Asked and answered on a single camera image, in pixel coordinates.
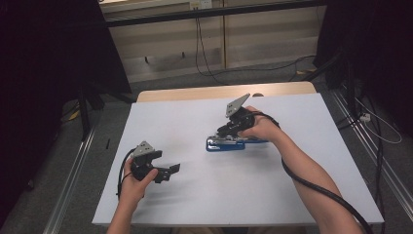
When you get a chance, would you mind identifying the black metal bar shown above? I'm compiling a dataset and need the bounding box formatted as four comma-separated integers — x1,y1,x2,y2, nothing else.
104,0,327,28

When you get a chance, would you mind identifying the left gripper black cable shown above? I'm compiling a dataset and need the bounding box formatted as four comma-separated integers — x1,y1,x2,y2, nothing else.
116,147,136,200

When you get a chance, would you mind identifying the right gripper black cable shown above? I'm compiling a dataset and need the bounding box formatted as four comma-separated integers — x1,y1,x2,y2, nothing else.
250,110,375,234

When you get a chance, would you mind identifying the beige cabinet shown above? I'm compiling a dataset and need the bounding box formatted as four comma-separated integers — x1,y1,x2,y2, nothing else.
97,0,327,84

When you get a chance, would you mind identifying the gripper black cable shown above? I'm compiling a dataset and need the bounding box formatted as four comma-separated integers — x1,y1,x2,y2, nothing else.
250,110,375,234
116,147,136,200

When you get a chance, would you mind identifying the white cable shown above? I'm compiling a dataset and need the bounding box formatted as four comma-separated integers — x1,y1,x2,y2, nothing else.
355,97,403,145

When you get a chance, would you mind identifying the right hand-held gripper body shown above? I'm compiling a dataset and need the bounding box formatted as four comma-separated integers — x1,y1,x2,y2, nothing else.
215,93,258,138

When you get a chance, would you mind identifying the black curtain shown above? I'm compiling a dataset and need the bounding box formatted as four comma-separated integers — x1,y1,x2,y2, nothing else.
312,0,413,139
0,0,132,228

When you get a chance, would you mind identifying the yellow floor tape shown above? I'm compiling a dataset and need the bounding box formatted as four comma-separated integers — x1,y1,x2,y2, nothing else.
64,109,81,123
295,67,318,76

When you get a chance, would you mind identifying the black floor cable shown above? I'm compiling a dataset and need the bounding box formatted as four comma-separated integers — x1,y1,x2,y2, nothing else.
207,55,318,82

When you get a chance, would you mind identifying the aluminium rail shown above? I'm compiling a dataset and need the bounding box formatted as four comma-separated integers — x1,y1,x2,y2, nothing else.
43,126,97,234
328,87,413,214

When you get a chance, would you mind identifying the person's right hand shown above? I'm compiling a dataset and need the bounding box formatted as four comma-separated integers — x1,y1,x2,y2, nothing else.
237,104,282,143

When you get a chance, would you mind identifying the wooden table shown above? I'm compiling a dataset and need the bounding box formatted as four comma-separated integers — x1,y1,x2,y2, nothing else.
136,81,318,103

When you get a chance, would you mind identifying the black cable bundle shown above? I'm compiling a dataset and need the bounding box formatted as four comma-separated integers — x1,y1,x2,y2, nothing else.
334,81,389,234

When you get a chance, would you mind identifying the blue stapler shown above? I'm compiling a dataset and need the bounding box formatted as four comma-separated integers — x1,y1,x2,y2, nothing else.
206,134,270,153

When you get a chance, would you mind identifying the white table cover board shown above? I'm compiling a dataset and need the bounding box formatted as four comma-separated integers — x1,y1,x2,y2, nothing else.
92,93,385,227

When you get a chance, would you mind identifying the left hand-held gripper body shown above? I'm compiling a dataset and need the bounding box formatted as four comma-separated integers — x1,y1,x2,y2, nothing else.
130,139,171,184

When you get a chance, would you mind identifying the black metal stand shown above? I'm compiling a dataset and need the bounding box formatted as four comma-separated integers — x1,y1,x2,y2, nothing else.
75,82,138,141
304,52,362,129

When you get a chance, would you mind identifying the white wall socket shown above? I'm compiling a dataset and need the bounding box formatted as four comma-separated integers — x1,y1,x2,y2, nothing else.
189,0,213,11

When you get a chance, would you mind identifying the hanging black cable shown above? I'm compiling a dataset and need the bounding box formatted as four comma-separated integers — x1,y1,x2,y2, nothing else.
194,17,228,86

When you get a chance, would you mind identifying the person's left hand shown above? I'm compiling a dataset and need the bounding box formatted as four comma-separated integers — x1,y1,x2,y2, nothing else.
119,157,160,205

